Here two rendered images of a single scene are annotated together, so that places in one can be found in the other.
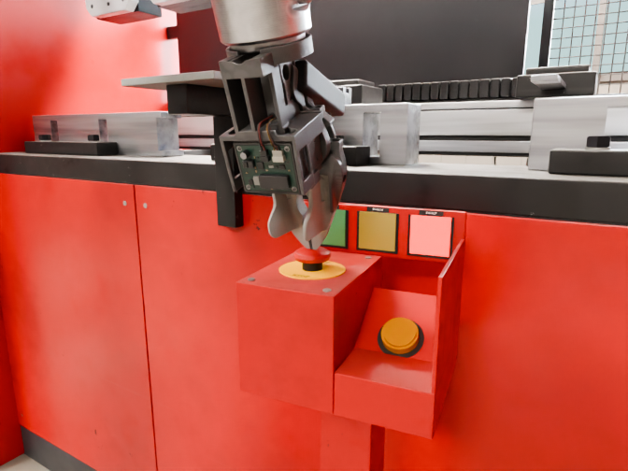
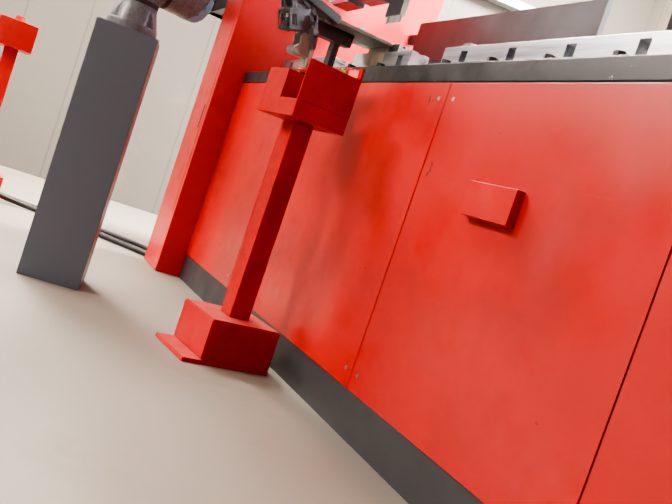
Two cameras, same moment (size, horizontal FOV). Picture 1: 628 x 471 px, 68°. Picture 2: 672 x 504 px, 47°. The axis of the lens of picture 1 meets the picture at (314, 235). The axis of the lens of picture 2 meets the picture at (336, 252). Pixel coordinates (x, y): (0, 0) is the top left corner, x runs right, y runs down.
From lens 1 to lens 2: 1.81 m
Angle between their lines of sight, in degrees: 33
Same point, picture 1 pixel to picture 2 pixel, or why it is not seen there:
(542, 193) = (399, 71)
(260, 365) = (265, 97)
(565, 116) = (450, 55)
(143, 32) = (389, 33)
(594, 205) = (408, 74)
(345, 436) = (282, 139)
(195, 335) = not seen: hidden behind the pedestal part
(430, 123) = not seen: hidden behind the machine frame
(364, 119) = (399, 59)
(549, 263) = (392, 101)
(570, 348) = (385, 139)
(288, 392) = (267, 106)
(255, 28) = not seen: outside the picture
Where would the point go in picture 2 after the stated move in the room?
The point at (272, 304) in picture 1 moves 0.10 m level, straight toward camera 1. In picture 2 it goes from (276, 73) to (255, 61)
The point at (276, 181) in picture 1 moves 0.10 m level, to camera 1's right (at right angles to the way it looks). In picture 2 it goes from (285, 24) to (315, 29)
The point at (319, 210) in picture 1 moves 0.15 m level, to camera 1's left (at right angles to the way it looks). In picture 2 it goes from (305, 47) to (262, 38)
